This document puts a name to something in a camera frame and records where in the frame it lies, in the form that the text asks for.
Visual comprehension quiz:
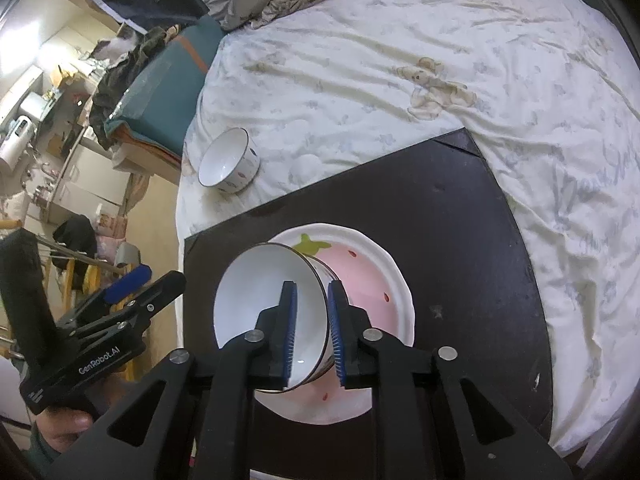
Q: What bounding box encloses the white printed bedsheet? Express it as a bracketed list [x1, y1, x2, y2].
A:
[175, 0, 633, 461]

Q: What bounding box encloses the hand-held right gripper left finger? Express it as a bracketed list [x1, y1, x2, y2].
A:
[47, 280, 299, 480]

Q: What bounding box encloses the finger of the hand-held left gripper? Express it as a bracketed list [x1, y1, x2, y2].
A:
[97, 270, 187, 335]
[75, 265, 152, 323]

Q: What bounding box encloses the black hanging garment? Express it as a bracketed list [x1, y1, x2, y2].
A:
[52, 214, 98, 262]

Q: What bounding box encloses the white kitchen appliance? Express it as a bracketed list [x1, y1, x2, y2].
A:
[0, 114, 37, 172]

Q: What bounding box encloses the teal cushion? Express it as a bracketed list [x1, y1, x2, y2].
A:
[107, 25, 226, 183]

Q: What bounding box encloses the black square board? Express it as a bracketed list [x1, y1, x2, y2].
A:
[182, 127, 553, 480]

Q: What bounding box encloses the pink strawberry plate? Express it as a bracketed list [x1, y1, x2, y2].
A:
[252, 221, 417, 426]

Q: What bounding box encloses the person's left hand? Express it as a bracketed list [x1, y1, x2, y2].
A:
[30, 406, 101, 456]

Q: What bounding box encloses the white fish-print bowl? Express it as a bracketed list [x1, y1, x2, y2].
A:
[212, 242, 343, 395]
[197, 127, 262, 195]

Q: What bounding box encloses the camouflage clothing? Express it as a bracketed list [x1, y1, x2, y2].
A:
[89, 25, 177, 151]

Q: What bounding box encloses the white drawer cabinet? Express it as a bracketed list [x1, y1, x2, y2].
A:
[35, 130, 132, 223]

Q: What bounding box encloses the person's left forearm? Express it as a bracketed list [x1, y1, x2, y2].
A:
[22, 432, 68, 480]

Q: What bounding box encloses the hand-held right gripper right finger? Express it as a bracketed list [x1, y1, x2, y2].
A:
[327, 280, 576, 480]

